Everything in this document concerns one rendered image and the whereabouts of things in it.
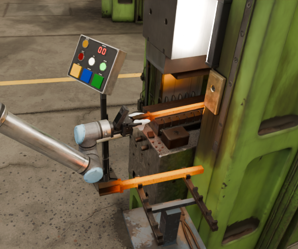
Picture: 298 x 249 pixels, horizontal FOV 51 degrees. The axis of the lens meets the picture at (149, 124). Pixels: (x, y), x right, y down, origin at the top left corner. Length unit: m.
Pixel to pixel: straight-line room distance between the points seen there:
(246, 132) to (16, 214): 1.81
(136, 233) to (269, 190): 0.79
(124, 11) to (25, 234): 4.79
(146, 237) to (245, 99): 0.72
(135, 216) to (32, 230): 1.09
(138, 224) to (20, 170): 1.61
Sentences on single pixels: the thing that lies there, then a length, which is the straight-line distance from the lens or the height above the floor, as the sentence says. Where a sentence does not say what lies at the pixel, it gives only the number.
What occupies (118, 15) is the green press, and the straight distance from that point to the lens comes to 6.33.
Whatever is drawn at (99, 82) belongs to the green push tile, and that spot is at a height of 1.01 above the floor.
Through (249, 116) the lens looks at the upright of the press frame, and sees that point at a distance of 1.27.
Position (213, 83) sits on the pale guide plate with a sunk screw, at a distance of 1.33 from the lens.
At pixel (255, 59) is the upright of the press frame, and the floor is 1.48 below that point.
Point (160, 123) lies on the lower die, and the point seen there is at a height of 0.99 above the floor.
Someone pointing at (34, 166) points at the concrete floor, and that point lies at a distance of 2.88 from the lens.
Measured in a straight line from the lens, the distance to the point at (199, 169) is 1.36.
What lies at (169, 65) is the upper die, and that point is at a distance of 1.44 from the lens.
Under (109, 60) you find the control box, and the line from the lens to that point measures 1.90.
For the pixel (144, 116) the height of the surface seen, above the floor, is 1.01.
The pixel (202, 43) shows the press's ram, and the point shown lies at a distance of 1.42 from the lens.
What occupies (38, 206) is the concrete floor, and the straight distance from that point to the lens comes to 2.56.
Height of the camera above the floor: 1.90
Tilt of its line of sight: 35 degrees down
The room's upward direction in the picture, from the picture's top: 4 degrees clockwise
